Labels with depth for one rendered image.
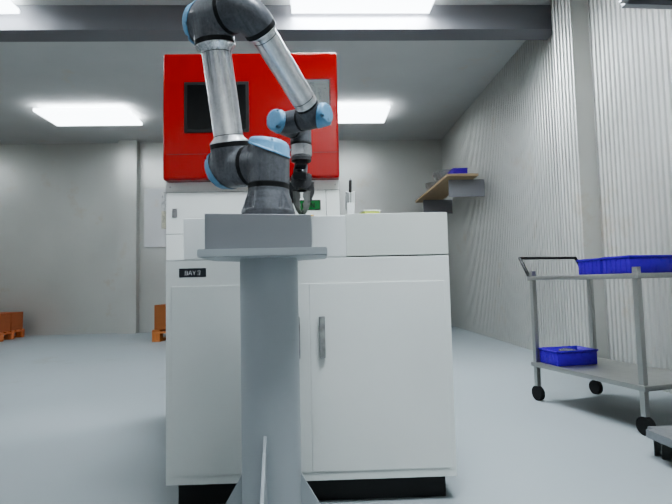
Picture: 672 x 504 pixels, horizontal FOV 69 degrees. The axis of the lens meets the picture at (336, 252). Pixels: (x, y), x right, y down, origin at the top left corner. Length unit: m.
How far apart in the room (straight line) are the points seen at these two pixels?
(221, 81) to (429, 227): 0.81
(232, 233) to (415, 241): 0.68
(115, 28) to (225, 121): 3.54
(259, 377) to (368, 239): 0.62
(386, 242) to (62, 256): 7.85
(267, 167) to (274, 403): 0.62
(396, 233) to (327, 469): 0.82
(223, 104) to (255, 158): 0.20
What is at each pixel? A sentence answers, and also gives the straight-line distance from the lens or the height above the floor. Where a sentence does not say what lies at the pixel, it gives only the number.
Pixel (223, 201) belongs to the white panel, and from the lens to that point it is 2.35.
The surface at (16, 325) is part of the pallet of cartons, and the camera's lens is 9.03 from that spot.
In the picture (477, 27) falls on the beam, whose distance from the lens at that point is 4.88.
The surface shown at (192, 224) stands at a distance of 1.72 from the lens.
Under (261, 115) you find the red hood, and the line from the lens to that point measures 2.37.
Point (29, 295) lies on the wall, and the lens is 9.37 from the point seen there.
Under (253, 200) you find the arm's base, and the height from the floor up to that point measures 0.96.
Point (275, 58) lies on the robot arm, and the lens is 1.51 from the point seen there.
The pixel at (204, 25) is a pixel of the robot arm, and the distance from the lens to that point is 1.52.
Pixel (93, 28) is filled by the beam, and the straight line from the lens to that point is 5.02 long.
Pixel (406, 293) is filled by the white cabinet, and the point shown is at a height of 0.69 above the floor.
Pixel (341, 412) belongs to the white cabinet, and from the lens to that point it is 1.70.
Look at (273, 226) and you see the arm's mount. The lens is 1.26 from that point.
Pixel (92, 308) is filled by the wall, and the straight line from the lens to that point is 8.92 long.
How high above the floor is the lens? 0.73
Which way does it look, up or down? 4 degrees up
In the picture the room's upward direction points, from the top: 1 degrees counter-clockwise
